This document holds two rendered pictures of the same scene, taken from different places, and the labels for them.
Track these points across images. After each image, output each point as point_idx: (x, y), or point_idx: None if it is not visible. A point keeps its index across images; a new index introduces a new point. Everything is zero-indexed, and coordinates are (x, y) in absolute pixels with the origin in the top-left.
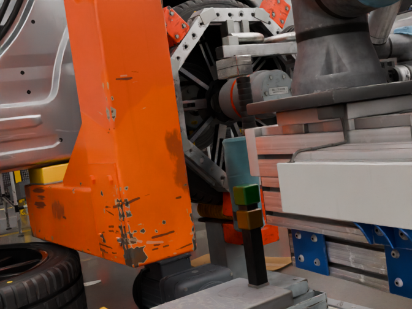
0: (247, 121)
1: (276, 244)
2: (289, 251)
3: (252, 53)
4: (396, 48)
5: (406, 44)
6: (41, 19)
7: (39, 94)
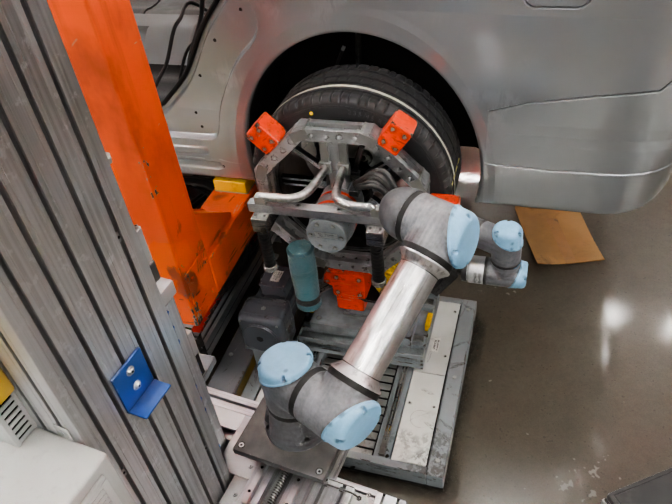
0: (263, 261)
1: (641, 215)
2: (625, 239)
3: (278, 213)
4: (480, 247)
5: (491, 250)
6: (206, 73)
7: (210, 129)
